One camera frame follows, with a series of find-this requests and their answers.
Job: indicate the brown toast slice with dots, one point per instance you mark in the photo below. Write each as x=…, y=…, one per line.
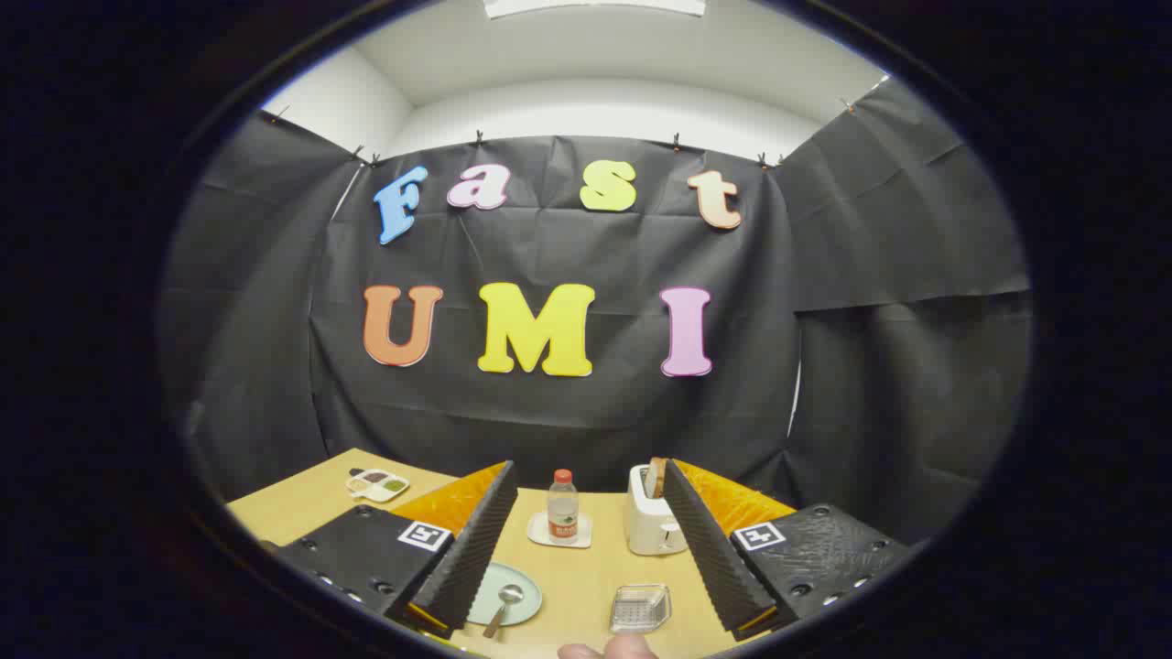
x=656, y=476

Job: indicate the clear water bottle red cap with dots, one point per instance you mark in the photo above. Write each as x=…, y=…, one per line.
x=562, y=513

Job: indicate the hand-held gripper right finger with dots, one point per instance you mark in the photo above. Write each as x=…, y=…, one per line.
x=705, y=540

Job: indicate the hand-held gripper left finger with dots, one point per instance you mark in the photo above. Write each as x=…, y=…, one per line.
x=476, y=540

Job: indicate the ceiling light panel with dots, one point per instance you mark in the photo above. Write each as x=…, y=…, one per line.
x=595, y=7

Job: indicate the white toaster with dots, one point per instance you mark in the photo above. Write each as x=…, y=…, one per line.
x=645, y=531

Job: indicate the white divided sauce dish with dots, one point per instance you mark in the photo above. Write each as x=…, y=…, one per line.
x=377, y=485

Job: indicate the white square coaster tray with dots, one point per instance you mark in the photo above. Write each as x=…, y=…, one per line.
x=537, y=534

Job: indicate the light green plate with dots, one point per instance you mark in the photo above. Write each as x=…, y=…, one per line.
x=494, y=586

